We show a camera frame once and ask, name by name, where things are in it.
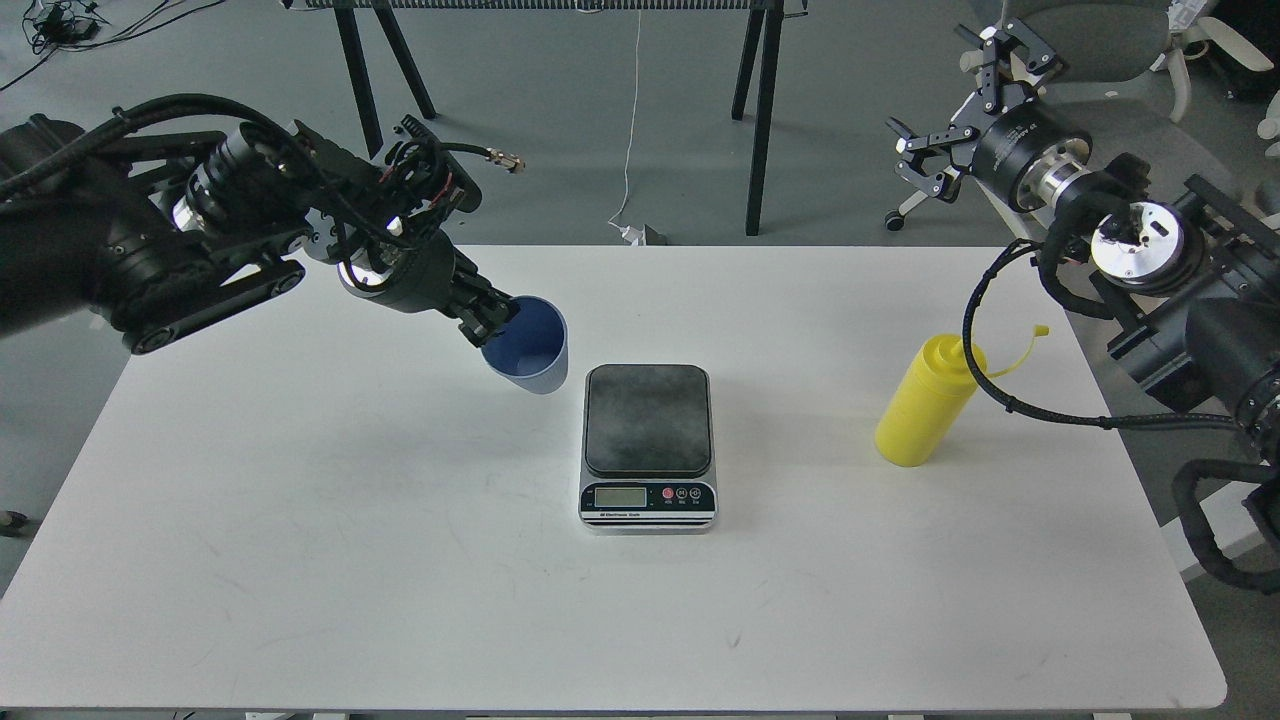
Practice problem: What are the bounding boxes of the white hanging cable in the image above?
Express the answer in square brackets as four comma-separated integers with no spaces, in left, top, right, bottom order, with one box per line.
[608,0,644,233]

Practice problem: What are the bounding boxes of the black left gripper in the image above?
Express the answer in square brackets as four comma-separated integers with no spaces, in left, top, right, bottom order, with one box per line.
[338,234,520,348]

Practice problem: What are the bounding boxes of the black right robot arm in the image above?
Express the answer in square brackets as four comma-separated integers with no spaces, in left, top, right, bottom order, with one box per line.
[890,15,1277,594]

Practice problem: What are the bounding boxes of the blue ribbed plastic cup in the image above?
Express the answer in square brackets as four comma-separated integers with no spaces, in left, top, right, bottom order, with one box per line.
[480,295,570,395]

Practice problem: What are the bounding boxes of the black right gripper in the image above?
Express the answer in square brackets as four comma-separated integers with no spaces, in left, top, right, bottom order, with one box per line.
[884,18,1093,213]

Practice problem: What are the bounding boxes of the black metal table legs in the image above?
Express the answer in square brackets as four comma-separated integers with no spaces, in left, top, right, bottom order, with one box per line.
[282,1,790,238]

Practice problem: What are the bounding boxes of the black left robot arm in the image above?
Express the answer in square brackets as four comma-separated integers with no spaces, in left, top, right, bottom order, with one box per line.
[1,94,524,355]

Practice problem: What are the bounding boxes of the black floor cables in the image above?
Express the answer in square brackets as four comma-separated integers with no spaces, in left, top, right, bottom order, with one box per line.
[0,0,227,94]

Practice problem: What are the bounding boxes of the digital kitchen scale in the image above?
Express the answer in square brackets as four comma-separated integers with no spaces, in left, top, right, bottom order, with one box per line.
[577,363,721,534]

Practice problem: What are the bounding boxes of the yellow squeeze bottle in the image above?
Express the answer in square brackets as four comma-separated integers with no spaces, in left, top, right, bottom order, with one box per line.
[873,325,1050,468]

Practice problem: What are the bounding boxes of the grey office chair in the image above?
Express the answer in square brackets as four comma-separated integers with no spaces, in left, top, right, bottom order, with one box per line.
[884,1,1277,231]

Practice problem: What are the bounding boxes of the white power plug adapter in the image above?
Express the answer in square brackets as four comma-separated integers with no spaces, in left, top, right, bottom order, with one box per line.
[620,225,669,247]

